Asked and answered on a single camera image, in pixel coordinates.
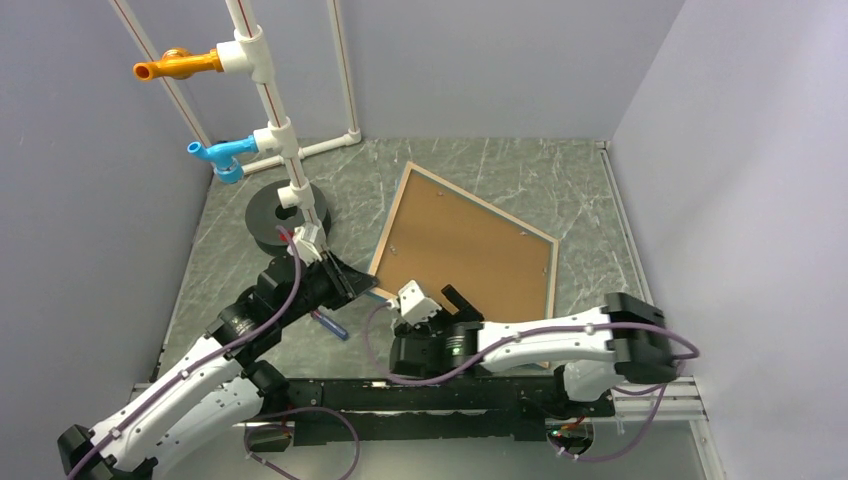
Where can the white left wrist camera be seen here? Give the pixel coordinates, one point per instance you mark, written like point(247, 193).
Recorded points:
point(309, 242)

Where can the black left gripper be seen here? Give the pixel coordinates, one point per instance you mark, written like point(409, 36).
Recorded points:
point(346, 281)

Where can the white PVC pipe stand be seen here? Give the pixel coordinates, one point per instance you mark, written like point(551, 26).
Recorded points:
point(249, 53)

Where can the blue pipe fitting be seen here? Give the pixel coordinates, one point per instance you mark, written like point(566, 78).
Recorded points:
point(223, 157)

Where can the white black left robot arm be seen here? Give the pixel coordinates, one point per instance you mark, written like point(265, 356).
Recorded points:
point(224, 372)

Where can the dark grey perforated spool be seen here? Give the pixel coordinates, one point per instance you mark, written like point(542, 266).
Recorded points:
point(264, 213)

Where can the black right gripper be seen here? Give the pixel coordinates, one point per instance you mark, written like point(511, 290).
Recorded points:
point(418, 330)

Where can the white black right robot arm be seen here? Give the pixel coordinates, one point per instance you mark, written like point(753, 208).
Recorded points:
point(622, 341)

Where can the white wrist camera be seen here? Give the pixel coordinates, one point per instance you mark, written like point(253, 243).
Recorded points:
point(309, 242)
point(415, 306)

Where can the orange pipe fitting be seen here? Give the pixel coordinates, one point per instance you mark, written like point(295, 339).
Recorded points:
point(178, 63)

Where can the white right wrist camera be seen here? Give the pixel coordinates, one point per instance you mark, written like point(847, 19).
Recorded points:
point(415, 306)

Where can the blue handled screwdriver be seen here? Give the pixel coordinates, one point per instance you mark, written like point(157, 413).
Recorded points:
point(330, 324)

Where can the blue picture frame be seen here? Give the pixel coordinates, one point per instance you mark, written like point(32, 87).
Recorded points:
point(438, 234)

